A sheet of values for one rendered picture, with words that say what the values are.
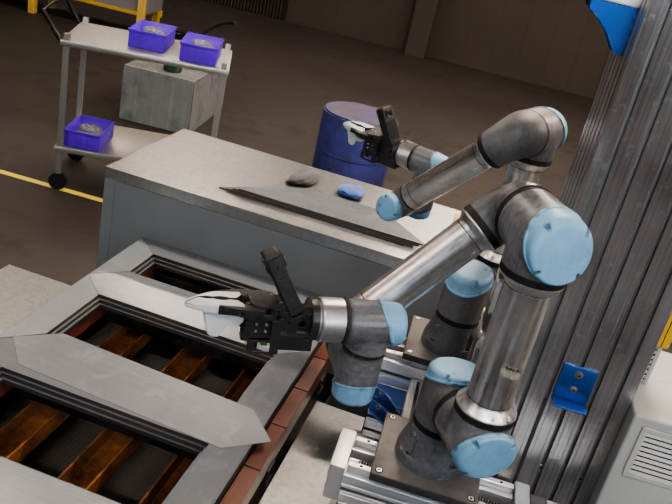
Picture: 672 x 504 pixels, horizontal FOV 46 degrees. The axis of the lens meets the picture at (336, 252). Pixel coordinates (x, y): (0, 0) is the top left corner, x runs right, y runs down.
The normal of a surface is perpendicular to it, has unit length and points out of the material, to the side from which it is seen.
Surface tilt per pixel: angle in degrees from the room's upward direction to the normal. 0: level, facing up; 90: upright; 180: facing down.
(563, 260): 83
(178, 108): 90
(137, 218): 90
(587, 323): 90
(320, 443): 0
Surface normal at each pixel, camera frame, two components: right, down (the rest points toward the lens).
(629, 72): -0.21, 0.37
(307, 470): 0.21, -0.89
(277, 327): 0.25, 0.32
